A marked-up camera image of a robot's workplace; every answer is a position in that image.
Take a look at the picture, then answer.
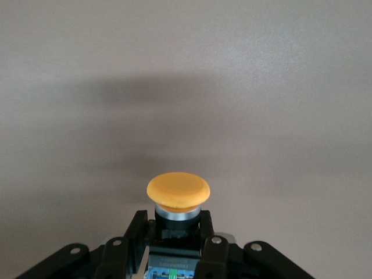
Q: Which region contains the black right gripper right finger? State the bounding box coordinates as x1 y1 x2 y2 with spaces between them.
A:
197 209 316 279

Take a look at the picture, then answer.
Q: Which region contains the brown table cover sheet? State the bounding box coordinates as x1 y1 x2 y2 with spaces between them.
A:
0 0 372 279

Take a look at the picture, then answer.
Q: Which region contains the orange mushroom push button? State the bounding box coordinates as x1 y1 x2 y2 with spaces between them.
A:
146 171 212 279

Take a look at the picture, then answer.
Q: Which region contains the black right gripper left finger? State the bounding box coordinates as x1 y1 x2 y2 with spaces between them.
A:
14 209 150 279

